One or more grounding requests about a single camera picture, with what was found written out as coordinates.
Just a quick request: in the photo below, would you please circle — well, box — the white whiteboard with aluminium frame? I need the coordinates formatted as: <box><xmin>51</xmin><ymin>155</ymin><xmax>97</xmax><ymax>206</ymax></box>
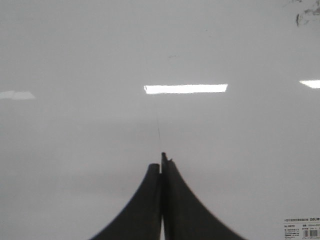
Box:
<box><xmin>0</xmin><ymin>0</ymin><xmax>320</xmax><ymax>240</ymax></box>

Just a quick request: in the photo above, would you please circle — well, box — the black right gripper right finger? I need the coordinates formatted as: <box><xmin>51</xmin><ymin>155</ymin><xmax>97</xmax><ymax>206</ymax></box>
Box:
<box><xmin>161</xmin><ymin>152</ymin><xmax>243</xmax><ymax>240</ymax></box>

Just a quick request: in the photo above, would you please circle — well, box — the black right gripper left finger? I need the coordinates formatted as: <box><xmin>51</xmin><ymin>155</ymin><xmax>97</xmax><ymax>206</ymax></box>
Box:
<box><xmin>92</xmin><ymin>163</ymin><xmax>162</xmax><ymax>240</ymax></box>

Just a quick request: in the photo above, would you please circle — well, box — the white product label sticker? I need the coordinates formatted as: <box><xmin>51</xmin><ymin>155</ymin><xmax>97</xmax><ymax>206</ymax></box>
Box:
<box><xmin>283</xmin><ymin>216</ymin><xmax>320</xmax><ymax>240</ymax></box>

